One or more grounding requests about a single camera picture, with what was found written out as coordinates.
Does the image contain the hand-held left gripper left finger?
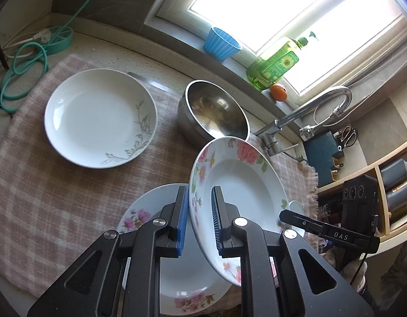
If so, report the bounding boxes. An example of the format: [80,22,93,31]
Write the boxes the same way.
[27,185,189,317]

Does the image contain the light teal bowl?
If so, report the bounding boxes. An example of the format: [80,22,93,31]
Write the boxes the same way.
[287,201,306,236]

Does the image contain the blue ribbed plastic cup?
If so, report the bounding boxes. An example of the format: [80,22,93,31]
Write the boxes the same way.
[203,26,242,62]

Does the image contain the chrome kitchen faucet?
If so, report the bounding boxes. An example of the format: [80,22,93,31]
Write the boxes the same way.
[253,86,353,157]

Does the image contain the grey-blue storage jar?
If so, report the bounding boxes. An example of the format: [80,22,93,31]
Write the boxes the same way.
[380,158,407,189]
[386,181,407,212]

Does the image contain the teal hose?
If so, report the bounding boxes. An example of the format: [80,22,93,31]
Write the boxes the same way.
[0,0,109,114]

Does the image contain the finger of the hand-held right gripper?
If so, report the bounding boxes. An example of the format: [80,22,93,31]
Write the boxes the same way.
[279,209,325,236]

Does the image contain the white plate with grey leaves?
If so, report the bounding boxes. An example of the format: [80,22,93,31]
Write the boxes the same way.
[44,69,158,169]

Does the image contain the deep pink floral plate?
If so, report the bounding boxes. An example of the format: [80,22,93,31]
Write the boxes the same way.
[188,137,288,288]

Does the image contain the orange fruit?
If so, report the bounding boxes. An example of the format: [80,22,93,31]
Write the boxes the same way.
[269,83,288,102]

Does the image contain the black handled scissors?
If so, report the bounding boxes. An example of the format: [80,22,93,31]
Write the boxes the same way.
[339,126,358,147]

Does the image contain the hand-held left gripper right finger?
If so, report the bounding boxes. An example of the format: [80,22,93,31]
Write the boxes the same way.
[211,185,376,317]

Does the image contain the blue knife block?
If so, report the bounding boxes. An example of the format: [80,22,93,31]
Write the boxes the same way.
[304,132,343,185]

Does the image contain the stainless steel bowl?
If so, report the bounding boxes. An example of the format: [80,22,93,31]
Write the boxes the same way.
[177,80,250,146]

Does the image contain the braided metal hose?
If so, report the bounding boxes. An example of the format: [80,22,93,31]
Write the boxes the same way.
[299,104,344,139]

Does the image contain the pink plaid cloth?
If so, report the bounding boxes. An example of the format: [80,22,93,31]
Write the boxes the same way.
[0,54,319,316]

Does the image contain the white plug with cable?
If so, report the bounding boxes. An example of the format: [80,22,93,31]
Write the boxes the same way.
[5,28,54,51]

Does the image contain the flat pink floral plate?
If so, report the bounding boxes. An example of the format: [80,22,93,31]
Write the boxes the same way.
[116,183,233,316]

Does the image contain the wooden shelf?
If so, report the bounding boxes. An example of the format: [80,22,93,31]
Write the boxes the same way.
[317,142,407,261]

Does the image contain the teal round plastic stand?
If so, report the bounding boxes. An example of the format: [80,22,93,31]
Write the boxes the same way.
[41,26,74,56]

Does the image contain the person's right hand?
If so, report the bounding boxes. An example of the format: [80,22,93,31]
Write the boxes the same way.
[324,249,369,293]

